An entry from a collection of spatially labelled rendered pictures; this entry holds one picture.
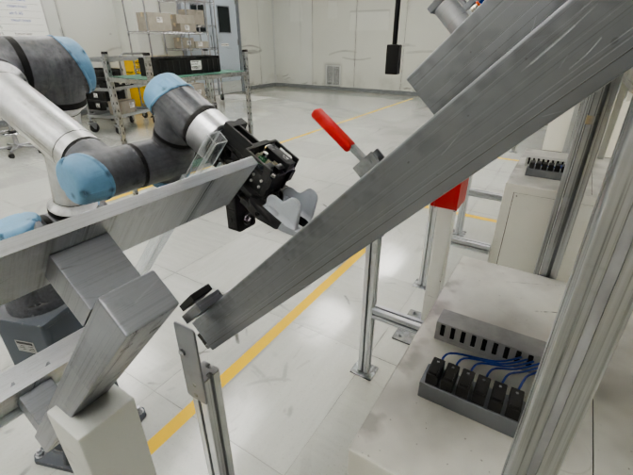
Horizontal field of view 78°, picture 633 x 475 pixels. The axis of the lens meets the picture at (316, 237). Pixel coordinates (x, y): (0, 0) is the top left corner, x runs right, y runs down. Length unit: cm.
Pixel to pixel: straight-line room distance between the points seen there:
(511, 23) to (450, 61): 5
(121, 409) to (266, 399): 111
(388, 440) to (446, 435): 9
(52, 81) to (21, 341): 66
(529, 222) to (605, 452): 128
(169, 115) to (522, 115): 51
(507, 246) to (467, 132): 165
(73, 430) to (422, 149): 42
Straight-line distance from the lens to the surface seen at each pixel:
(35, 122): 79
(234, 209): 65
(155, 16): 716
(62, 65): 101
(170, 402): 162
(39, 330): 120
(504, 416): 72
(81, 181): 66
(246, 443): 146
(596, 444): 80
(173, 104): 68
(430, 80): 41
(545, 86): 35
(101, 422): 47
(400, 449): 68
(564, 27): 35
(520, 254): 200
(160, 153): 72
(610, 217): 33
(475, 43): 40
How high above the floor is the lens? 117
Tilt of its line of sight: 27 degrees down
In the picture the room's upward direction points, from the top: straight up
